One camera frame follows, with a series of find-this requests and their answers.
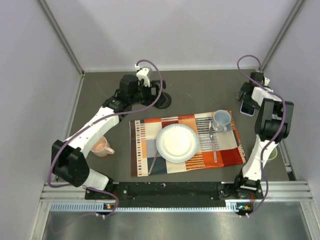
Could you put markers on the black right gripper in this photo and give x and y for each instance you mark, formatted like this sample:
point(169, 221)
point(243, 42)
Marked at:
point(243, 90)

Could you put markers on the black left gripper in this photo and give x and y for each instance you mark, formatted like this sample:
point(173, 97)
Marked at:
point(151, 99)

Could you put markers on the phone with lilac case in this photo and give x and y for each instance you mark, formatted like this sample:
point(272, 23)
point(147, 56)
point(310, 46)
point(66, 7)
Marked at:
point(247, 110)

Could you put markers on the black phone stand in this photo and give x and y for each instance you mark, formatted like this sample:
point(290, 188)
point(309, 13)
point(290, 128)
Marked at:
point(165, 99)

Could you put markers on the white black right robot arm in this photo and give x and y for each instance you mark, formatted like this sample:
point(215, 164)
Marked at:
point(272, 125)

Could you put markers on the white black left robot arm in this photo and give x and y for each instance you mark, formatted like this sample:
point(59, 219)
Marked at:
point(68, 157)

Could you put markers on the blue grey mug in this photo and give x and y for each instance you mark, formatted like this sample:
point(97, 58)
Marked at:
point(221, 121)

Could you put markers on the white ceramic plate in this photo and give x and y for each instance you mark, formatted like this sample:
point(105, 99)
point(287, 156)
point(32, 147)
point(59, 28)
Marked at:
point(177, 143)

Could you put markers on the colourful patterned placemat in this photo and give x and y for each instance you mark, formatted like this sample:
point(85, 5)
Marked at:
point(143, 133)

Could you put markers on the green mug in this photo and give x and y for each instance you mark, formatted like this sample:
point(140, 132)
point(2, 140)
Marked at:
point(273, 154)

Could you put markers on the pink ceramic mug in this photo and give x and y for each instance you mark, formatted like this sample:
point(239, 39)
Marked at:
point(102, 148)

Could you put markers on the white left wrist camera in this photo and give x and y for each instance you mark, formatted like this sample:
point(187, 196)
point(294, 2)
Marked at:
point(143, 74)

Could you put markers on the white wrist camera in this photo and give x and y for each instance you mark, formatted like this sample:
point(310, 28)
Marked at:
point(266, 81)
point(143, 74)

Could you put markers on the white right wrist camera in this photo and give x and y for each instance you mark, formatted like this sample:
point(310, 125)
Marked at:
point(266, 81)

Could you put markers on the pink handled fork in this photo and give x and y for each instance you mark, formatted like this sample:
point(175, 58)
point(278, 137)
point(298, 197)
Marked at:
point(213, 142)

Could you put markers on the pink handled knife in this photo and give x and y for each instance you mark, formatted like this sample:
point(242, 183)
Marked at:
point(153, 163)

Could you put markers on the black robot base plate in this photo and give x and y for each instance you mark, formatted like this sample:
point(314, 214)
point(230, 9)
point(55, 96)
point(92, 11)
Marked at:
point(213, 189)

